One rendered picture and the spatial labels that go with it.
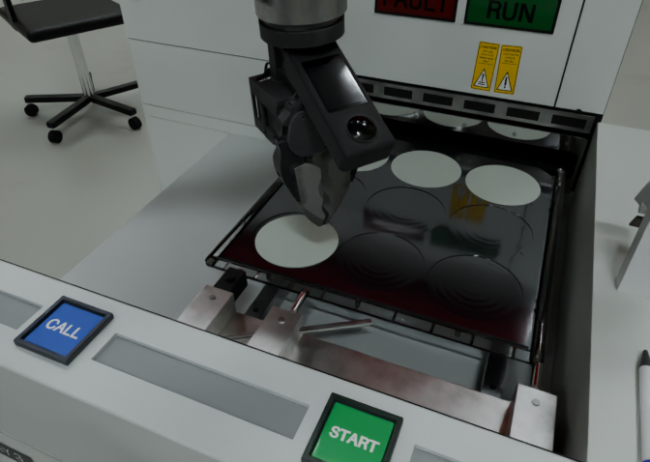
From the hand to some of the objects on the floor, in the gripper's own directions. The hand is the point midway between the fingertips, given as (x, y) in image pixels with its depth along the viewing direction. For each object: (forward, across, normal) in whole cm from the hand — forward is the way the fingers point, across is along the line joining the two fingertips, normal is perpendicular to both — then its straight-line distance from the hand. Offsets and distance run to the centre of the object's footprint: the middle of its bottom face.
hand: (325, 218), depth 56 cm
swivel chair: (+98, +4, -252) cm, 270 cm away
